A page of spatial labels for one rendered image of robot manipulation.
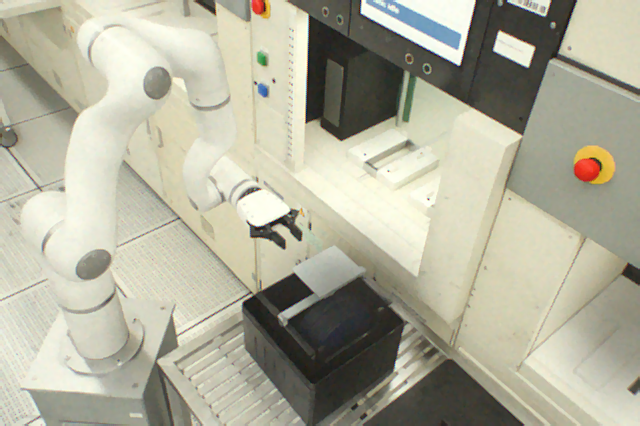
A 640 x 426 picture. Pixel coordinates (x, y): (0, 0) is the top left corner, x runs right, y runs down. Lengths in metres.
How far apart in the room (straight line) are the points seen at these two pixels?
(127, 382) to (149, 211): 1.64
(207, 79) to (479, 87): 0.54
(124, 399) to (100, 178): 0.56
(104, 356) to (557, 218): 1.06
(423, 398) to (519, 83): 0.69
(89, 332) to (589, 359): 1.14
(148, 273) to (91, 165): 1.59
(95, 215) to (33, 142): 2.44
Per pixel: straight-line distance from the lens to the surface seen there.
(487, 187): 1.21
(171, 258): 2.83
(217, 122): 1.35
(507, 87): 1.17
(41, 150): 3.61
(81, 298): 1.41
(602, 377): 1.53
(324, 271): 1.27
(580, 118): 1.10
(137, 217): 3.05
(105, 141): 1.21
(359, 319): 1.36
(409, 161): 1.90
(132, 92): 1.12
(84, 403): 1.61
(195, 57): 1.25
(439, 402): 1.39
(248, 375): 1.51
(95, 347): 1.54
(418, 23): 1.27
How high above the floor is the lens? 2.03
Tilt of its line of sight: 43 degrees down
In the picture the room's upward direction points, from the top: 4 degrees clockwise
